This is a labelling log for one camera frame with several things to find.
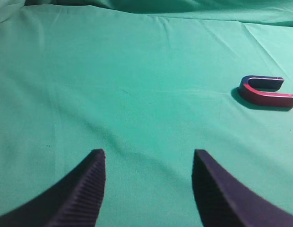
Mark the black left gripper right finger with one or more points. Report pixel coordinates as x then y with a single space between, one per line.
223 201

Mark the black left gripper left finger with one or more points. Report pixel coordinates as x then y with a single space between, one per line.
74 201

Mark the green cloth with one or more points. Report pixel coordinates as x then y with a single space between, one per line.
149 82

